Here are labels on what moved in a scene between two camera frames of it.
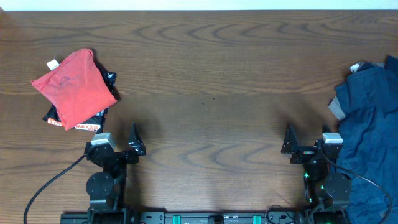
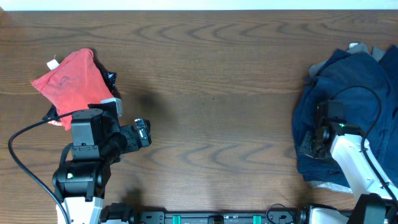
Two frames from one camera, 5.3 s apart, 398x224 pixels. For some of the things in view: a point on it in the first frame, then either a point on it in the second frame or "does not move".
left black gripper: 118,154 -> 134,139
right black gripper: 291,145 -> 305,146
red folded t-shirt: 78,89 does not move
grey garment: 335,106 -> 352,48
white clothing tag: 53,64 does not move
